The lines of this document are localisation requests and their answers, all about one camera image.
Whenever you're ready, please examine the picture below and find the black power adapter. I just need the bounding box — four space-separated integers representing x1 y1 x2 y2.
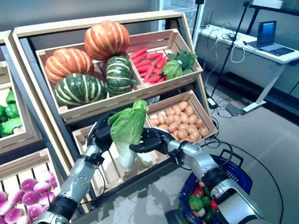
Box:
206 97 218 109

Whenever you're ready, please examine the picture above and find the white office desk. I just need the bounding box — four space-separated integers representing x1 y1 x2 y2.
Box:
199 21 299 116

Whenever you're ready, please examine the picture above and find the green striped pumpkin with stem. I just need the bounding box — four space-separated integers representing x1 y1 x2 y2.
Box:
104 54 138 97

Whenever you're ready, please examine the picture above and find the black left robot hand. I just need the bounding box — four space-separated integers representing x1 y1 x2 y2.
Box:
85 113 117 149

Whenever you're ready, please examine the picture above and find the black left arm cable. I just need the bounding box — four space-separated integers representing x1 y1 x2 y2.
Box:
98 167 107 197

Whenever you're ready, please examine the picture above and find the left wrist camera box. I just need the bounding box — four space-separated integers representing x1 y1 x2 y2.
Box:
94 126 115 153

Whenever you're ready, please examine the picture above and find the red orange carrot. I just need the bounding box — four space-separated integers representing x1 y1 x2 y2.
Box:
135 59 151 68
136 64 153 74
132 55 148 65
142 64 156 83
145 52 164 61
156 55 168 69
147 74 161 84
129 47 149 59

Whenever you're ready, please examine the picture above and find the small round green cabbage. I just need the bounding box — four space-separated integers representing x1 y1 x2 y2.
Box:
186 195 205 212

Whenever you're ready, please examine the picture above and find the wooden slat crate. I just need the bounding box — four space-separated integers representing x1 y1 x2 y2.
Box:
0 147 70 224
124 27 205 96
0 59 38 152
71 113 175 198
35 39 147 126
144 88 219 150

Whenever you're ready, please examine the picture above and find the black metal rack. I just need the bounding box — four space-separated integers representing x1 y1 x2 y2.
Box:
244 0 299 35

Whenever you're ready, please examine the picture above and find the open dark laptop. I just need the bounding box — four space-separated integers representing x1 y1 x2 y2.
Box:
245 19 296 59

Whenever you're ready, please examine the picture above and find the blue plastic shopping basket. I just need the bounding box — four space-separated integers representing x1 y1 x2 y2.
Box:
176 147 255 224

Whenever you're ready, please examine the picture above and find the light green cabbage head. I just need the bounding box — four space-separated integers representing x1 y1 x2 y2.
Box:
161 59 184 80

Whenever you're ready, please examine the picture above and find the long black tether cable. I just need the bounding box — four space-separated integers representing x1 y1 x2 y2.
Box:
199 132 285 224

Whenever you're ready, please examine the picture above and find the black basket handle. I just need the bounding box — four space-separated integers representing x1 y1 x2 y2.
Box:
219 148 244 169

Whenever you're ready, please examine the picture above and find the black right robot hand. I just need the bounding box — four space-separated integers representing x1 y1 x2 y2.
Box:
127 125 174 157

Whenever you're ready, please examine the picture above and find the flat white box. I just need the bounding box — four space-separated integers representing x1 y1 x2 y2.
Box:
251 0 285 11

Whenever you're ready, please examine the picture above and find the dark green leafy broccoli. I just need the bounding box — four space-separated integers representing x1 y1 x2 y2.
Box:
166 47 199 76

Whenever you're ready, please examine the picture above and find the large round orange pumpkin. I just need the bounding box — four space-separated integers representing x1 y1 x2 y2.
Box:
83 19 132 62

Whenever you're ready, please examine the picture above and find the flat orange striped pumpkin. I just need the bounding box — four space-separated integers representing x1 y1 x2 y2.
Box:
43 46 95 86

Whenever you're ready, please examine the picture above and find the black router with antennas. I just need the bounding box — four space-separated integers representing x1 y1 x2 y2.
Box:
199 8 216 30

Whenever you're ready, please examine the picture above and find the grey power brick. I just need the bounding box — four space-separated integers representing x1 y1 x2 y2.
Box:
225 100 246 118

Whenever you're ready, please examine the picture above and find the small dark green pepper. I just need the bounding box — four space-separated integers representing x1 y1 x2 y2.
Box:
203 208 218 224

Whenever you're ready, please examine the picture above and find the leafy green cabbage white base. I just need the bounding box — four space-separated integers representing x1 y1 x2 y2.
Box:
105 98 154 171

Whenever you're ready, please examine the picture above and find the white cable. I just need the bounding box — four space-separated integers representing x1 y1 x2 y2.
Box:
229 41 246 64

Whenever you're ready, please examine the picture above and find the black tripod stand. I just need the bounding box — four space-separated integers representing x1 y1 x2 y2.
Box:
203 0 257 100
189 0 208 41

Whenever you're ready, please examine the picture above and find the wide green striped pumpkin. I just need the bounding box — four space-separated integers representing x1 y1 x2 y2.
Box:
53 70 109 109

